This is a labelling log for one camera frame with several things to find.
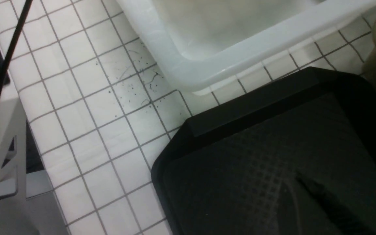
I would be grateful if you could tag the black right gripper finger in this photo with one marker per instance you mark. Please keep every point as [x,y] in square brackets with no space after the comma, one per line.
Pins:
[306,207]

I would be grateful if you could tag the black serving tray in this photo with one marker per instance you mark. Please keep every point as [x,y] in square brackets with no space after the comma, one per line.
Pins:
[221,172]

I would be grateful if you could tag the large translucent white plastic tub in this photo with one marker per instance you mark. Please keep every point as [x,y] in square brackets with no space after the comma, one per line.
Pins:
[198,44]

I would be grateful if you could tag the white metal table frame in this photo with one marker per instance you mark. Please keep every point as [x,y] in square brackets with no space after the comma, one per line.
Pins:
[28,205]

